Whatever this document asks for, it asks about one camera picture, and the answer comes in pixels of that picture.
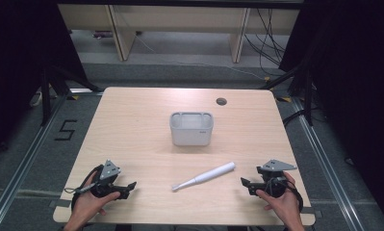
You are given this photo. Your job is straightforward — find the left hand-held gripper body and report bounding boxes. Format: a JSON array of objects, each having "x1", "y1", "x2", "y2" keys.
[{"x1": 90, "y1": 159, "x2": 122, "y2": 198}]

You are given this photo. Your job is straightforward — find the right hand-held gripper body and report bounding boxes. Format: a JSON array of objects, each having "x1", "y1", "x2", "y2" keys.
[{"x1": 256, "y1": 159, "x2": 298, "y2": 198}]

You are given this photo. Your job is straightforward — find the person's right hand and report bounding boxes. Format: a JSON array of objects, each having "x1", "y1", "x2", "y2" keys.
[{"x1": 255, "y1": 170, "x2": 302, "y2": 223}]

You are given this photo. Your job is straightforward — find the person's left hand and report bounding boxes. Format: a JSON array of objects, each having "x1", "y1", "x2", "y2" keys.
[{"x1": 71, "y1": 172, "x2": 121, "y2": 223}]

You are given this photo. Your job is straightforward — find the white electric toothbrush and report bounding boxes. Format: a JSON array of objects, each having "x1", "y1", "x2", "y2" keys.
[{"x1": 171, "y1": 161, "x2": 237, "y2": 193}]

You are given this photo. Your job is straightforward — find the grey plastic holder box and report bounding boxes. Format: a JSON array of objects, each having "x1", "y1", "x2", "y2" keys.
[{"x1": 168, "y1": 111, "x2": 215, "y2": 147}]

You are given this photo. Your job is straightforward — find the black metal stand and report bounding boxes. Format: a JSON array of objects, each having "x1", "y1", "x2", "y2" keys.
[
  {"x1": 39, "y1": 64, "x2": 101, "y2": 127},
  {"x1": 260, "y1": 63, "x2": 315, "y2": 127}
]

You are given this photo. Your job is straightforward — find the black curtain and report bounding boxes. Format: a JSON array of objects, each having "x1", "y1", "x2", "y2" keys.
[
  {"x1": 278, "y1": 0, "x2": 384, "y2": 223},
  {"x1": 0, "y1": 0, "x2": 89, "y2": 163}
]

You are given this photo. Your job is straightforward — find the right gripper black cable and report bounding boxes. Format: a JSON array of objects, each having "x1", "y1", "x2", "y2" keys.
[{"x1": 266, "y1": 176, "x2": 305, "y2": 214}]

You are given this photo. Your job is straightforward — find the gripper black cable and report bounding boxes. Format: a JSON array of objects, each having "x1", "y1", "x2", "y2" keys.
[
  {"x1": 266, "y1": 176, "x2": 305, "y2": 214},
  {"x1": 64, "y1": 164, "x2": 105, "y2": 211}
]

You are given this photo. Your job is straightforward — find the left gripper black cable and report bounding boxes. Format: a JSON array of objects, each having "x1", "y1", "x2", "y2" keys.
[{"x1": 64, "y1": 164, "x2": 105, "y2": 211}]

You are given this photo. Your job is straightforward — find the metal floor rail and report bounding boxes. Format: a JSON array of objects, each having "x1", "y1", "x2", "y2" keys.
[
  {"x1": 0, "y1": 92, "x2": 69, "y2": 231},
  {"x1": 290, "y1": 95, "x2": 367, "y2": 231}
]

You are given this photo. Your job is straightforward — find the black floor cable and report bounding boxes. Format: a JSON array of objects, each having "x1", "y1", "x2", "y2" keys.
[{"x1": 281, "y1": 108, "x2": 310, "y2": 127}]

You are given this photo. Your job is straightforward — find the white coiled cable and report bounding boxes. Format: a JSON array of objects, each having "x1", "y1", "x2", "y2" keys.
[{"x1": 28, "y1": 90, "x2": 43, "y2": 109}]

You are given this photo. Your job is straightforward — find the bundle of black cables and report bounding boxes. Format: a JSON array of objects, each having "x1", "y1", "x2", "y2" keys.
[{"x1": 243, "y1": 7, "x2": 288, "y2": 77}]

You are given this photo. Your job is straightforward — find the light wooden desk frame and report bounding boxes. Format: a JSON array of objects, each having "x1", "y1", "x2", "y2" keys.
[{"x1": 57, "y1": 3, "x2": 301, "y2": 64}]

